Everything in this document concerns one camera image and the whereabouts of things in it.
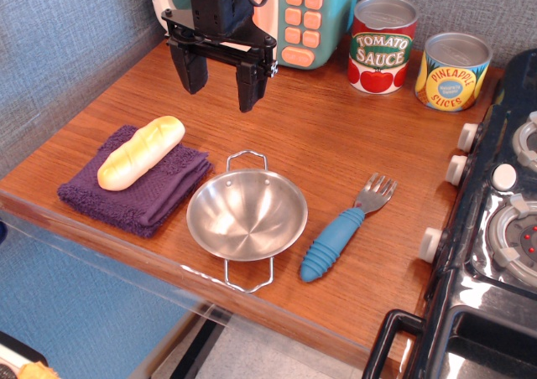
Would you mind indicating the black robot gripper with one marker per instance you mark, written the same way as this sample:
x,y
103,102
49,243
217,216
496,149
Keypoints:
x,y
221,30

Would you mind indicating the steel bowl with wire handles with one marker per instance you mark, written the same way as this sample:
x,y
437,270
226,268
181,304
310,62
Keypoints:
x,y
247,214

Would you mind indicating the blue handled metal spork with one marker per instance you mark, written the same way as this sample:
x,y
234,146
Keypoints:
x,y
328,246

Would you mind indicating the white stove knob middle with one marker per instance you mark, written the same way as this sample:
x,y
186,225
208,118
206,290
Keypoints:
x,y
455,169

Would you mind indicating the white stove knob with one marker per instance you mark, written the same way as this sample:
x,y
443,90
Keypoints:
x,y
467,136
429,244
455,169

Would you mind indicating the teal toy microwave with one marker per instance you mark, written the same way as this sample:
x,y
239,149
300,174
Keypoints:
x,y
307,31

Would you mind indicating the yellow toy bread loaf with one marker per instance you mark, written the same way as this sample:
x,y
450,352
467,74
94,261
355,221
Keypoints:
x,y
146,148

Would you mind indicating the folded purple towel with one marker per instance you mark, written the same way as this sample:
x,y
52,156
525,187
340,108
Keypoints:
x,y
143,207

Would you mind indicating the tomato sauce can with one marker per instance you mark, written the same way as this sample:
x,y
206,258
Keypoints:
x,y
382,38

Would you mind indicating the pineapple slices can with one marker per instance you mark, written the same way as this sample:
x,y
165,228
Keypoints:
x,y
452,71

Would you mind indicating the white stove knob rear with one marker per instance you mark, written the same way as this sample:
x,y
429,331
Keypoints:
x,y
467,136

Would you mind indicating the white stove knob front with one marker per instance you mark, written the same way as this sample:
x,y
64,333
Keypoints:
x,y
429,244

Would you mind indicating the clear acrylic table guard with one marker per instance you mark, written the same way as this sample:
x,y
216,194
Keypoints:
x,y
99,307

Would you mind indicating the white round stove button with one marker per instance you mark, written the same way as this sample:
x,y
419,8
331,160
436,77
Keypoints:
x,y
504,177

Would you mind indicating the grey rear burner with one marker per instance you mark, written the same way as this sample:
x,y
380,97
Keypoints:
x,y
520,142

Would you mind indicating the grey burner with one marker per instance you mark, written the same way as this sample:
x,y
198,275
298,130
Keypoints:
x,y
520,142
511,236

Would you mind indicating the grey front burner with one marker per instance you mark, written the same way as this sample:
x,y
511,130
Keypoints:
x,y
511,236

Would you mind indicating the orange object bottom left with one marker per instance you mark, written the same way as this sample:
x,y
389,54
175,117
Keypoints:
x,y
20,361

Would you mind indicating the black toy stove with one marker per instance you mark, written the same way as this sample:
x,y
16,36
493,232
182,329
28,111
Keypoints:
x,y
480,321

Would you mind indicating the black oven door handle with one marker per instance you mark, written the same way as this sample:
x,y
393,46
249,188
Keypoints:
x,y
395,321

